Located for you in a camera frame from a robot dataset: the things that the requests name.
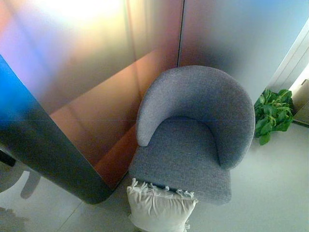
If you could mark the dark rounded table top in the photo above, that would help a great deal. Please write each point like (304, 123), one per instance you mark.
(48, 145)

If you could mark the brown cardboard box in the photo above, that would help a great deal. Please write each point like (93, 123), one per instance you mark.
(303, 106)

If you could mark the white door frame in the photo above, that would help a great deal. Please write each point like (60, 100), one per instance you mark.
(287, 62)

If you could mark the green leafy potted plant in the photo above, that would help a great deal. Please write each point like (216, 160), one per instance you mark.
(272, 116)

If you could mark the grey fabric tub armchair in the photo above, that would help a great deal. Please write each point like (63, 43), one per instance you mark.
(193, 101)

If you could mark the white fringed pillow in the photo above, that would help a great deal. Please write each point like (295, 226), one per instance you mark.
(159, 212)

